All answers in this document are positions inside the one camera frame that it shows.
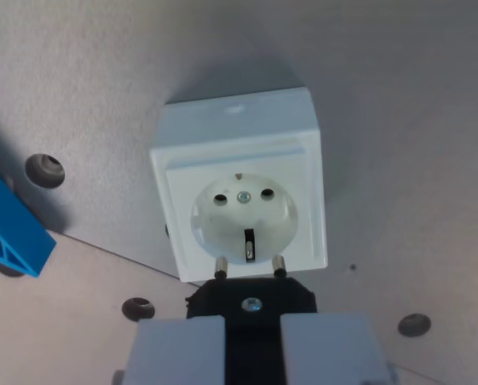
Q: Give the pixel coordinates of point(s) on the black two-pin plug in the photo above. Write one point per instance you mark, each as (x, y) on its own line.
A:
(255, 294)

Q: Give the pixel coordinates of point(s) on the blue ribbed wedge finger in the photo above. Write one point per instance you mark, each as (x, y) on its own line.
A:
(14, 232)

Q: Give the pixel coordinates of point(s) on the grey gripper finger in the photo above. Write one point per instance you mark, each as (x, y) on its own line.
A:
(175, 353)
(331, 349)

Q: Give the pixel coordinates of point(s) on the white wall socket box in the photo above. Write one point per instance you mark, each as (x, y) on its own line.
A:
(239, 160)

